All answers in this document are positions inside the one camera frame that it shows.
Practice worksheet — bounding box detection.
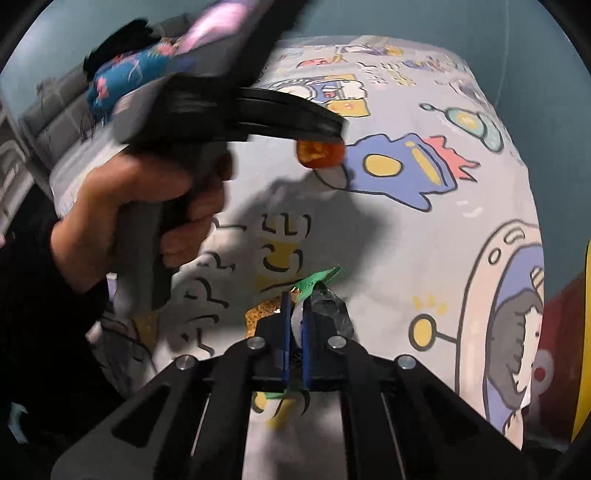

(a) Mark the black clothing pile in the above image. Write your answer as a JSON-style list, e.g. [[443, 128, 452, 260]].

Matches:
[[83, 18, 158, 75]]

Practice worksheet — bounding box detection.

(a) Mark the red printed object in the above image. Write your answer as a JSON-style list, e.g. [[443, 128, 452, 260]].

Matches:
[[531, 272, 591, 446]]

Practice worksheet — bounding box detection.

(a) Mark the yellow rimmed waste bin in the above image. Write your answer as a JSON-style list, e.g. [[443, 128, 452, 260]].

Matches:
[[571, 240, 591, 445]]

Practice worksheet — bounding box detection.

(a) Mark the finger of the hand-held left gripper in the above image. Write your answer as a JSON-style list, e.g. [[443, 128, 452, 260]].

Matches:
[[238, 88, 346, 130], [238, 102, 345, 141]]

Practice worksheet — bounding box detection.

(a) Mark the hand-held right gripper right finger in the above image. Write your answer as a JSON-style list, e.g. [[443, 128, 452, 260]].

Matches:
[[302, 302, 540, 480]]

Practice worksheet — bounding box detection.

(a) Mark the cartoon printed bed sheet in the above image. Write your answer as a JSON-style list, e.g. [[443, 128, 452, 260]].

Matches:
[[48, 34, 549, 480]]

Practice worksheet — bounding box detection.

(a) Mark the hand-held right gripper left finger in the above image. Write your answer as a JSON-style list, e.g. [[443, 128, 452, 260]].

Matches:
[[51, 292, 293, 480]]

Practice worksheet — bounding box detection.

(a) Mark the grey padded headboard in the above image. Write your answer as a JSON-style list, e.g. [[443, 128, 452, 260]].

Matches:
[[21, 60, 93, 172]]

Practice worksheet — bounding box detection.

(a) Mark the blue floral folded quilt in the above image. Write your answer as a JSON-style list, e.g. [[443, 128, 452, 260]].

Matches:
[[88, 39, 195, 126]]

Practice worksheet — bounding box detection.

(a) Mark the person's left hand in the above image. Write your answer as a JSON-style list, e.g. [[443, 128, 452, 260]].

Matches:
[[51, 154, 237, 295]]

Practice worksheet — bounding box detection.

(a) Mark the orange peel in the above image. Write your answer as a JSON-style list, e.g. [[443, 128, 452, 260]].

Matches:
[[295, 138, 346, 171]]

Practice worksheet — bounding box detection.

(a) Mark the person's left forearm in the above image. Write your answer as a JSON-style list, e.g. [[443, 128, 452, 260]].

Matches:
[[0, 198, 114, 444]]

